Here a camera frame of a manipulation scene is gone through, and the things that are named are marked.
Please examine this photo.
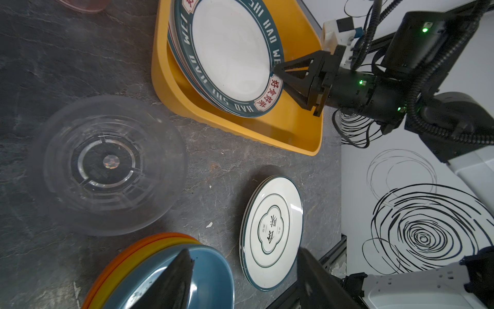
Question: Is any orange bowl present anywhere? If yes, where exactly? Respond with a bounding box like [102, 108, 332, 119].
[80, 232, 198, 309]

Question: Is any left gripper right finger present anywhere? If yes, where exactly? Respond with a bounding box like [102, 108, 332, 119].
[297, 247, 360, 309]

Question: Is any blue bowl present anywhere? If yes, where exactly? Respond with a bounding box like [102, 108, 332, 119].
[101, 244, 235, 308]

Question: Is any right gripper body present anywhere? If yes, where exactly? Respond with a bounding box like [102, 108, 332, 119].
[320, 51, 406, 133]

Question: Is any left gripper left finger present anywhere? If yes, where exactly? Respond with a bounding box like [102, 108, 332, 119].
[131, 249, 194, 309]

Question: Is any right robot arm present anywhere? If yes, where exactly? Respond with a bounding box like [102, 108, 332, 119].
[274, 1, 493, 164]

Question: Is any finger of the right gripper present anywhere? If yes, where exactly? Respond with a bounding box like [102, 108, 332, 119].
[284, 76, 328, 117]
[274, 50, 328, 77]

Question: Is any green rimmed white plate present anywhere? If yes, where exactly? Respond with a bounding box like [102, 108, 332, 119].
[171, 1, 284, 118]

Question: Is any clear glass cup left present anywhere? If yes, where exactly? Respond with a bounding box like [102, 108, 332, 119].
[27, 95, 188, 236]

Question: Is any pink translucent cup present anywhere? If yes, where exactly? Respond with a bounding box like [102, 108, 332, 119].
[57, 0, 111, 14]

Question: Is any yellow plastic bin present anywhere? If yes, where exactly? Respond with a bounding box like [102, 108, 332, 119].
[151, 1, 323, 156]

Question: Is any yellow bowl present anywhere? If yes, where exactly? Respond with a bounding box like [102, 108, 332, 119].
[87, 236, 203, 309]

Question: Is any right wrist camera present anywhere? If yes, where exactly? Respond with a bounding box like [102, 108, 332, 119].
[320, 17, 364, 52]

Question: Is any white plate green flower outline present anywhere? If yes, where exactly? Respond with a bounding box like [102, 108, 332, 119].
[239, 175, 304, 292]

